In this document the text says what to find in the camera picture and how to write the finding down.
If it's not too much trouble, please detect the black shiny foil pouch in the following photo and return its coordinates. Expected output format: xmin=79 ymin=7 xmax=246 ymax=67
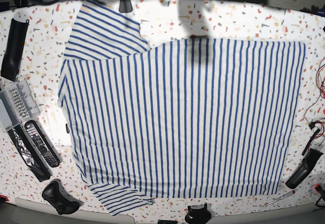
xmin=8 ymin=125 xmax=51 ymax=182

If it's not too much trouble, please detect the red handled screwdriver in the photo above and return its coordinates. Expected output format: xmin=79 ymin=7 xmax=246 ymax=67
xmin=265 ymin=189 xmax=296 ymax=206

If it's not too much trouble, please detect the black game controller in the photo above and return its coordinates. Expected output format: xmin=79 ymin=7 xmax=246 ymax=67
xmin=42 ymin=181 xmax=81 ymax=215

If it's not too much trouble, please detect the blue white striped t-shirt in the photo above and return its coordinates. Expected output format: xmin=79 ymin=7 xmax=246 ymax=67
xmin=58 ymin=0 xmax=306 ymax=215

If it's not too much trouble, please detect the clear screwdriver bit case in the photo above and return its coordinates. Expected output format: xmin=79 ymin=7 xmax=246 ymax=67
xmin=1 ymin=79 xmax=40 ymax=132

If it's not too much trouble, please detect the black tv remote control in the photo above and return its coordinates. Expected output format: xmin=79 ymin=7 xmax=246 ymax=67
xmin=24 ymin=120 xmax=60 ymax=168

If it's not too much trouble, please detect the red black wire bundle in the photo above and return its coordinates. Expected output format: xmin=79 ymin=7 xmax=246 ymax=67
xmin=303 ymin=57 xmax=325 ymax=133

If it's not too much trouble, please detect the black handle grip right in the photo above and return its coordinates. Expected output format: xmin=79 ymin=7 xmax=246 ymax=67
xmin=285 ymin=149 xmax=323 ymax=189

